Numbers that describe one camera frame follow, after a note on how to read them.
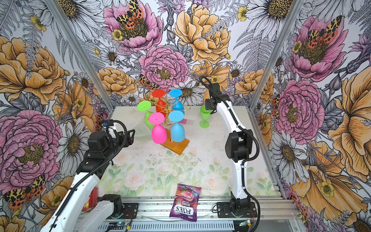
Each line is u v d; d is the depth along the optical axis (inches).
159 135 29.7
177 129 30.0
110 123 24.8
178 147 38.1
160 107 31.3
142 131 42.0
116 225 28.2
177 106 34.3
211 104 28.2
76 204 17.3
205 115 39.0
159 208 30.1
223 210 29.1
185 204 29.3
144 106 30.4
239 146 22.4
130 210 29.1
